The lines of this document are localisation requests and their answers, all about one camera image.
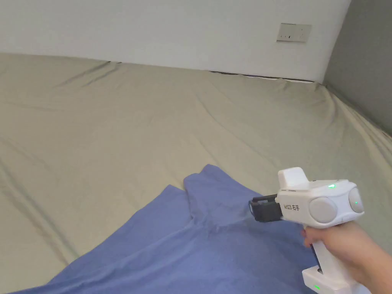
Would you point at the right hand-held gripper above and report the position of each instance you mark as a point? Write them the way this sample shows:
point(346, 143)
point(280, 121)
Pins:
point(321, 202)

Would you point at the white wall socket panel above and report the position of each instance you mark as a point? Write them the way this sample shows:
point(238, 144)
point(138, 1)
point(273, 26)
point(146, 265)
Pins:
point(294, 32)

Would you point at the person's right forearm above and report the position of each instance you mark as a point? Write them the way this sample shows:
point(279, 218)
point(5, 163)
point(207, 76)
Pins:
point(381, 272)

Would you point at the blue garment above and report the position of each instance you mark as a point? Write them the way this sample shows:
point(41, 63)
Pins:
point(190, 245)

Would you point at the person's right hand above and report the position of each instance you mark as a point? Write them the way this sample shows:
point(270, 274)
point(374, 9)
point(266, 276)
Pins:
point(343, 249)

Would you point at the bed with beige sheet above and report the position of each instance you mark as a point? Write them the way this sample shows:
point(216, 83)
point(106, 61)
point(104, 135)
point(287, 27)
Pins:
point(122, 122)

